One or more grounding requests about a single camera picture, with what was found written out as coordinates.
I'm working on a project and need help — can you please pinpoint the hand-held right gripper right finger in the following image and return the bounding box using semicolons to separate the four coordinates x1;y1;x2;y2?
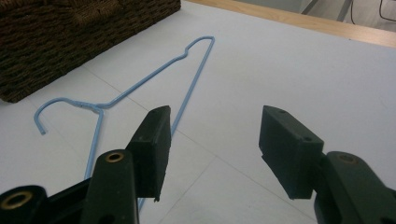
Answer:
258;105;396;224

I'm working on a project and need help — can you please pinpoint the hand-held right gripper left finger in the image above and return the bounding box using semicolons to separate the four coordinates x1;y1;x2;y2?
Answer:
79;105;173;224

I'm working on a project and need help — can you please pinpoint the blue wire hanger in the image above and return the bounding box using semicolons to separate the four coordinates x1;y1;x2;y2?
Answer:
33;35;216;216

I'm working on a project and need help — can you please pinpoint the brown woven basket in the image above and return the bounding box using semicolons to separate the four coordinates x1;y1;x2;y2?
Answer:
0;0;182;104

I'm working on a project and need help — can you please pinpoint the metal stand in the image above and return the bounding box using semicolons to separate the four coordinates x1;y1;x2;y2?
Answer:
301;0;354;22

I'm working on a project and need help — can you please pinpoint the black cable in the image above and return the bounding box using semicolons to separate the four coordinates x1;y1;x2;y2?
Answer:
378;0;396;23

